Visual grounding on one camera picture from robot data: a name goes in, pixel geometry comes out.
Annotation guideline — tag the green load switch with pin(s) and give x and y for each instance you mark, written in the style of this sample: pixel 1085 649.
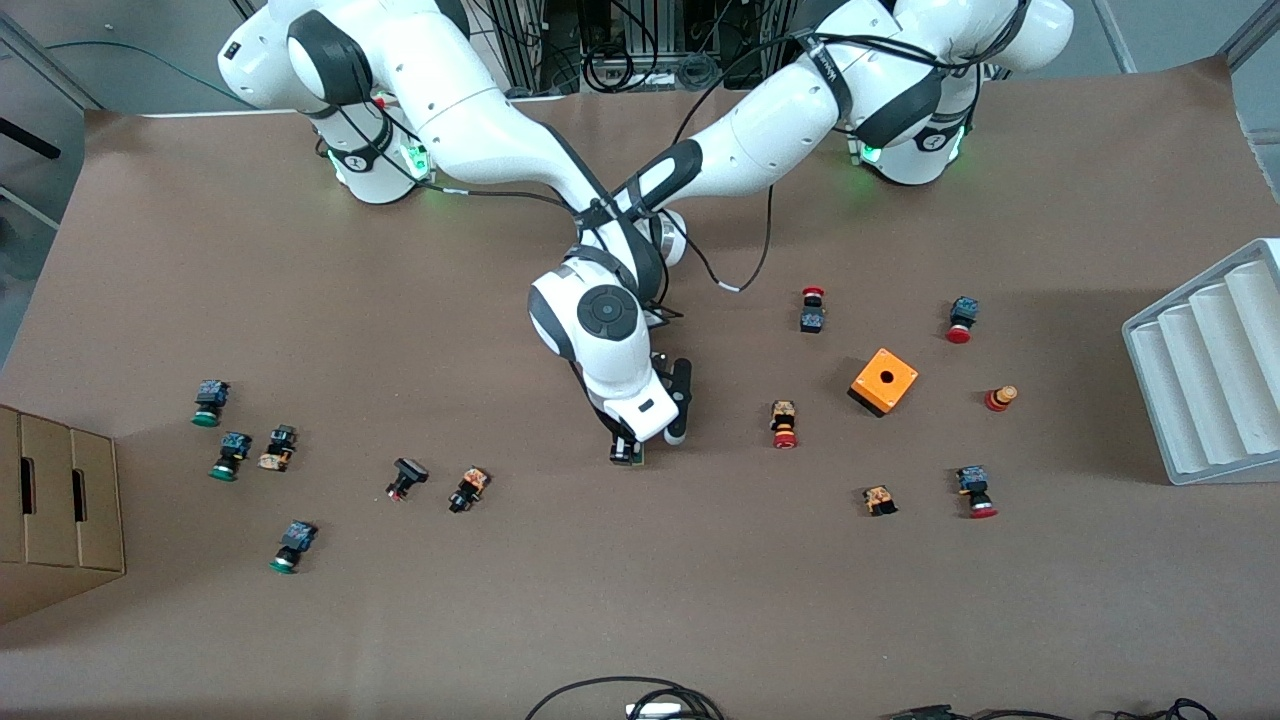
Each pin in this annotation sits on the green load switch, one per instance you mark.
pixel 642 458

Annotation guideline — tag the grey metal frame bar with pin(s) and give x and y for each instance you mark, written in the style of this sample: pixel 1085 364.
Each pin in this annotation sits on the grey metal frame bar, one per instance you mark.
pixel 1115 35
pixel 50 62
pixel 1255 30

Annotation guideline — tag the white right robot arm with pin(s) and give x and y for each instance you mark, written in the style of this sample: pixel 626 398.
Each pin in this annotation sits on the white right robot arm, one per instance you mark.
pixel 470 120

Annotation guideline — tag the green mushroom push button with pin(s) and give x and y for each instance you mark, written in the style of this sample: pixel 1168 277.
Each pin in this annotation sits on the green mushroom push button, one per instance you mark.
pixel 212 392
pixel 297 538
pixel 235 445

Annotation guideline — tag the red mushroom button blue base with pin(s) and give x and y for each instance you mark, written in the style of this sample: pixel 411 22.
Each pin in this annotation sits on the red mushroom button blue base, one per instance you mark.
pixel 975 485
pixel 963 312

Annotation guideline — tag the small orange contact block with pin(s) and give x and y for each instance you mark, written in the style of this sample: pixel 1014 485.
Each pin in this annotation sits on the small orange contact block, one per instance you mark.
pixel 880 498

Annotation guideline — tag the orange button enclosure box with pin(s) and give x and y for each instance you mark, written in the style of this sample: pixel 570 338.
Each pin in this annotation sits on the orange button enclosure box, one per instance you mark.
pixel 900 385

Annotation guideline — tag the red button black base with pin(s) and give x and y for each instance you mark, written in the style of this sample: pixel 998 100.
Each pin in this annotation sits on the red button black base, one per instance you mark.
pixel 812 320

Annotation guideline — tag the red stop button orange base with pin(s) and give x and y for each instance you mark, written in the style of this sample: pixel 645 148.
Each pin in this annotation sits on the red stop button orange base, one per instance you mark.
pixel 784 430

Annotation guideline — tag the grey white ribbed tray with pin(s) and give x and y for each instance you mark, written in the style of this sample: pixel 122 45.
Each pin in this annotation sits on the grey white ribbed tray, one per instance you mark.
pixel 1200 370

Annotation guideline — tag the brown cardboard box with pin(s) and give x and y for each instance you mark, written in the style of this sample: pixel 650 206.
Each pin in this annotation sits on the brown cardboard box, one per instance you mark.
pixel 60 540

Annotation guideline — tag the white plug adapter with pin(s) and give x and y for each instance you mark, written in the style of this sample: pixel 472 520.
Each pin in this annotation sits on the white plug adapter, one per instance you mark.
pixel 655 711

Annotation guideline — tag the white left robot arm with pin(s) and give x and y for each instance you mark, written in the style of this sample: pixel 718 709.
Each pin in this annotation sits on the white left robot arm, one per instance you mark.
pixel 780 120

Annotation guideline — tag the small red yellow button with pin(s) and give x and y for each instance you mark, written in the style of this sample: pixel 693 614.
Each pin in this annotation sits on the small red yellow button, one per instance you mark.
pixel 998 400

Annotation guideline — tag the black rod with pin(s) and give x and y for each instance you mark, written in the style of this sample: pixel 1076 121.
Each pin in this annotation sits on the black rod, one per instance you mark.
pixel 25 135

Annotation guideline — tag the black rectangular push button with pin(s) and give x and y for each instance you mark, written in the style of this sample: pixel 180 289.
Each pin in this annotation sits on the black rectangular push button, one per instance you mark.
pixel 408 470

